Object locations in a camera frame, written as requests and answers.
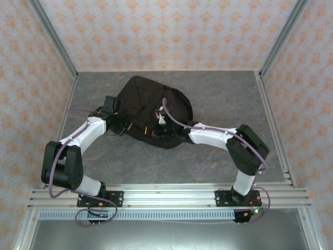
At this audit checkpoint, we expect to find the black fabric backpack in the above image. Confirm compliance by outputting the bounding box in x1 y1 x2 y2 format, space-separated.
117 75 195 149

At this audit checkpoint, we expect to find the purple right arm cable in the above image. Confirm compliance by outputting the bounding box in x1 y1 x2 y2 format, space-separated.
161 97 273 224

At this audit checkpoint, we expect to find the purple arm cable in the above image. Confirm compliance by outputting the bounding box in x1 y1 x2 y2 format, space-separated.
48 109 118 228
161 97 273 224

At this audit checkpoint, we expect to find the aluminium side rail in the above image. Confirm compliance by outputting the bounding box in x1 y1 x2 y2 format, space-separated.
41 74 79 189
256 71 296 188

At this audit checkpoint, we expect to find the aluminium cross rail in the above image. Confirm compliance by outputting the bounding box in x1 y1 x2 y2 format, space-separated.
27 183 312 209

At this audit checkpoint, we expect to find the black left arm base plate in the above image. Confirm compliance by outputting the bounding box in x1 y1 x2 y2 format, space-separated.
76 190 124 208

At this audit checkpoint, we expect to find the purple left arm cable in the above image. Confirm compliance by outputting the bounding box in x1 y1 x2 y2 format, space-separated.
48 109 118 228

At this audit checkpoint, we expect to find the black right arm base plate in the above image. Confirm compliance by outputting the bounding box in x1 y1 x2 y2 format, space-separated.
214 190 261 208

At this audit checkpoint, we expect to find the grey slotted cable duct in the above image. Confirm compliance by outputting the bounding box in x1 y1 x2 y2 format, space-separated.
38 209 236 221

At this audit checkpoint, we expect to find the small circuit board with wires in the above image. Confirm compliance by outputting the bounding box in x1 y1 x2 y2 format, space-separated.
234 208 266 224
88 210 110 219

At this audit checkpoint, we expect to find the aluminium corner post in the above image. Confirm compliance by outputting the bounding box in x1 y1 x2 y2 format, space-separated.
259 0 310 79
27 0 79 80

